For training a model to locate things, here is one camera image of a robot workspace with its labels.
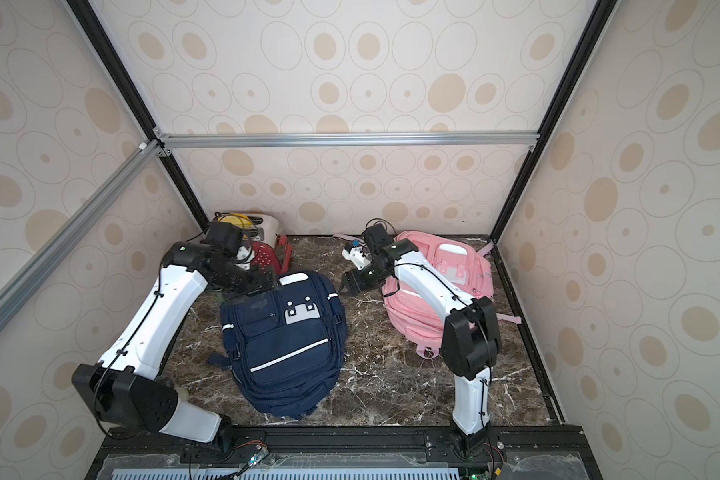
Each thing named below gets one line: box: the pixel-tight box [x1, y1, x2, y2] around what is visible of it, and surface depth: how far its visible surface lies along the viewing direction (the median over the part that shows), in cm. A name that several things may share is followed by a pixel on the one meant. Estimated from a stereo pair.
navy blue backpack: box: [207, 272, 348, 418], surface depth 89 cm
